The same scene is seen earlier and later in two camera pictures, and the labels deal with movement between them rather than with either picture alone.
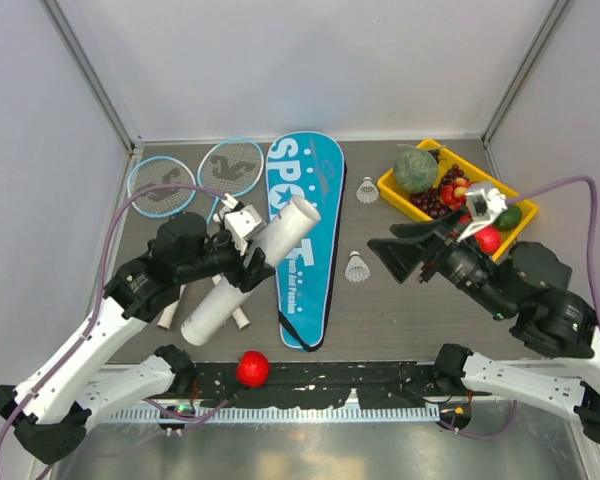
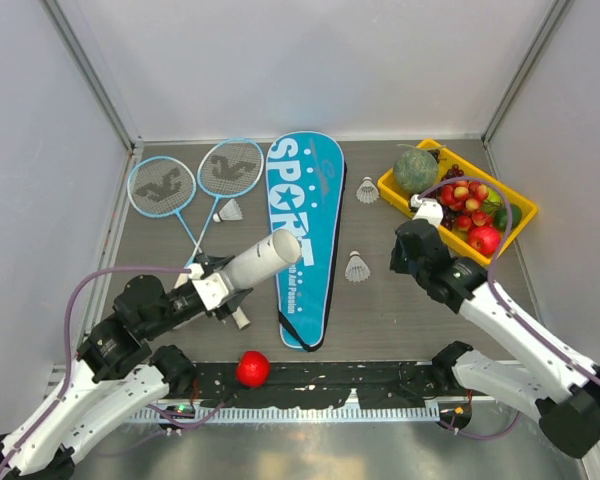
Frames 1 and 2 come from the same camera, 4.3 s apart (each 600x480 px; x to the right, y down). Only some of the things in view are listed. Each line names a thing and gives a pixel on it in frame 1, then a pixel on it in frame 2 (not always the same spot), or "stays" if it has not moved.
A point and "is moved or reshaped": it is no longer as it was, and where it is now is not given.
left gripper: (246, 277) -> (214, 262)
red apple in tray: (488, 238) stays
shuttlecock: (356, 268) stays
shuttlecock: (368, 191) stays
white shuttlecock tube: (272, 238) is moved or reshaped
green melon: (415, 170) stays
